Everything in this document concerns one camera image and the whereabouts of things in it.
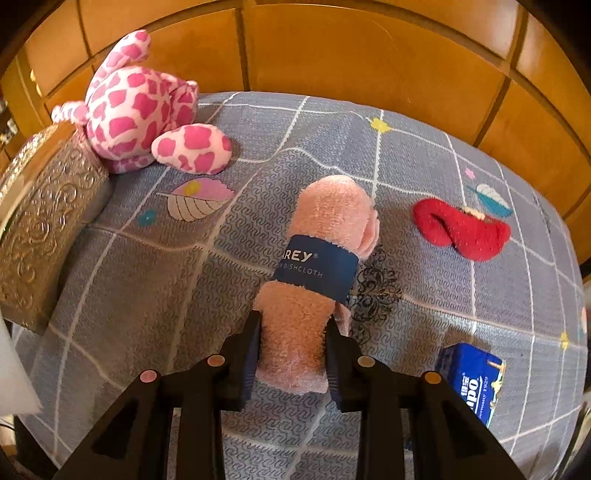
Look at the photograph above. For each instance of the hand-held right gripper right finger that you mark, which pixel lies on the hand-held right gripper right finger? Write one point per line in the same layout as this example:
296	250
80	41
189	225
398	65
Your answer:
339	383

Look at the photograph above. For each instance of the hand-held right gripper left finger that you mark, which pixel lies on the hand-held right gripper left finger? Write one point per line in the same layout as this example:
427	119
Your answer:
249	369

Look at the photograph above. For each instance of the blue tissue packet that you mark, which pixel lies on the blue tissue packet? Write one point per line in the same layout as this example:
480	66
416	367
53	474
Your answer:
466	383

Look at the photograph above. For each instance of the pink dishcloth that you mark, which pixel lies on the pink dishcloth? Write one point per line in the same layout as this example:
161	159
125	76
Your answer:
323	217

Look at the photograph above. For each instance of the red plush toy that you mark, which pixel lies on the red plush toy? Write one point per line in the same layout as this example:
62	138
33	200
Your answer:
461	235

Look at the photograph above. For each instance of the pink spotted plush toy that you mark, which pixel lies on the pink spotted plush toy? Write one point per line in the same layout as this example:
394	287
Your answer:
129	106

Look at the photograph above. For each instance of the grey checked bed sheet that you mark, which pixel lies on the grey checked bed sheet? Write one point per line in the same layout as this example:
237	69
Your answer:
184	277

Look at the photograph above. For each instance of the gold ornate box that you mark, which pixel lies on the gold ornate box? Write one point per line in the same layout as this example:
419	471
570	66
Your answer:
46	221

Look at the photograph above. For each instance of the wooden panelled wardrobe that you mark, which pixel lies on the wooden panelled wardrobe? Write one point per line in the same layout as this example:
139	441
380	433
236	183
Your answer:
346	55

